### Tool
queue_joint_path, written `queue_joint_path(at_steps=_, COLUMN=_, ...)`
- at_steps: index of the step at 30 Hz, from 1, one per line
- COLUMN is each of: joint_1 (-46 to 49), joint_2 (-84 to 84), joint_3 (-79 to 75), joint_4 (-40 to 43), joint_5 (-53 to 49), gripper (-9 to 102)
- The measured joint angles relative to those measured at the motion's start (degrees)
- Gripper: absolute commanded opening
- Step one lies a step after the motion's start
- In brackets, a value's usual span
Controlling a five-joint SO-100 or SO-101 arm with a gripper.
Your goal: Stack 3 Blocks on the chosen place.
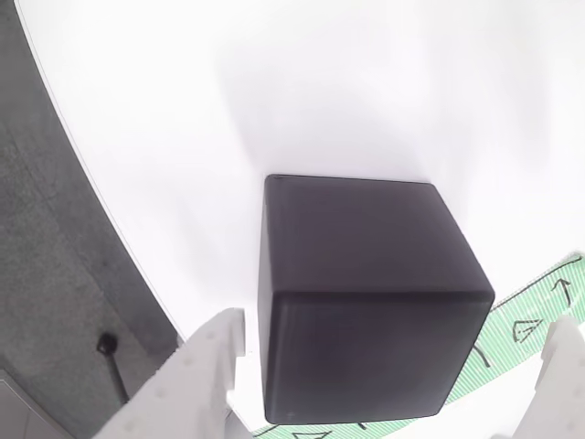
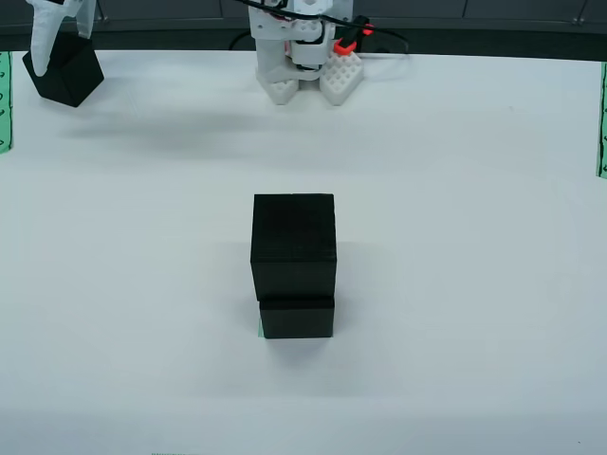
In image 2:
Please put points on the black cube with seam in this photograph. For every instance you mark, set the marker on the black cube with seam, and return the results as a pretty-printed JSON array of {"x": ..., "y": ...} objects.
[{"x": 294, "y": 246}]

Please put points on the black cube rounded edges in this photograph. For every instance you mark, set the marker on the black cube rounded edges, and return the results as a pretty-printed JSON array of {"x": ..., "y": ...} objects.
[
  {"x": 71, "y": 76},
  {"x": 296, "y": 320}
]

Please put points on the green striped square marker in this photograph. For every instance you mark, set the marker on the green striped square marker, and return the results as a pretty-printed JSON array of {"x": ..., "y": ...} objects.
[{"x": 260, "y": 332}]

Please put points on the orange clamp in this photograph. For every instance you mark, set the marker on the orange clamp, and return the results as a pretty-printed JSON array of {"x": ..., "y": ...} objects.
[{"x": 341, "y": 47}]

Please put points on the green strip with arrows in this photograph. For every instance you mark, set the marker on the green strip with arrows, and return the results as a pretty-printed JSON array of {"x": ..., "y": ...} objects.
[
  {"x": 603, "y": 123},
  {"x": 5, "y": 95}
]

